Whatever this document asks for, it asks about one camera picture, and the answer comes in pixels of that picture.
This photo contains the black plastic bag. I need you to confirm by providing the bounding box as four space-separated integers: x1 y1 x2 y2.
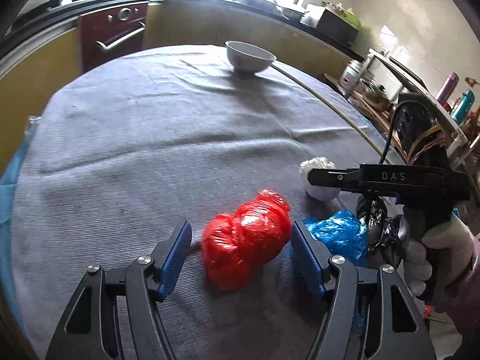
355 195 406 268

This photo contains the blue plastic bag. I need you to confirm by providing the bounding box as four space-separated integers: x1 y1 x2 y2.
303 211 368 267

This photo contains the white tissue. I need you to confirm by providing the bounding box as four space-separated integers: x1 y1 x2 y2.
298 157 340 202

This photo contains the red plastic bag ball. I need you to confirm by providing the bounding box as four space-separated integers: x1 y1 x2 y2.
200 189 291 291

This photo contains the white gloved right hand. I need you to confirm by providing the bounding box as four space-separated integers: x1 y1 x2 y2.
400 214 479 311

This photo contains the long wooden stick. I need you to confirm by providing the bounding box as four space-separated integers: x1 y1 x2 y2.
272 63 383 156

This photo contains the teal thermos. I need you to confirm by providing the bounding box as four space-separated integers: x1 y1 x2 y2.
450 89 475 125

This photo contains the purple thermos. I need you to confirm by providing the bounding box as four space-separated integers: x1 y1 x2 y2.
435 72 459 106

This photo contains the metal storage shelf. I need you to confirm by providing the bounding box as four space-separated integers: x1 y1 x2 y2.
324 48 480 173

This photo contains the grey tablecloth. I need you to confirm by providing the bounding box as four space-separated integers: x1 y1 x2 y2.
11 46 384 359

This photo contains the black microwave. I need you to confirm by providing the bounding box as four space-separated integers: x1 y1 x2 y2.
300 2 361 47

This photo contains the white ceramic bowl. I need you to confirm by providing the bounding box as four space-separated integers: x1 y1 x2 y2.
225 41 277 74

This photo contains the dark red oven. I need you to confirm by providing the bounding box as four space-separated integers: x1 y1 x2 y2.
78 2 148 72

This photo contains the black cable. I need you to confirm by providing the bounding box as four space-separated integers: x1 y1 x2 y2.
378 98 418 166

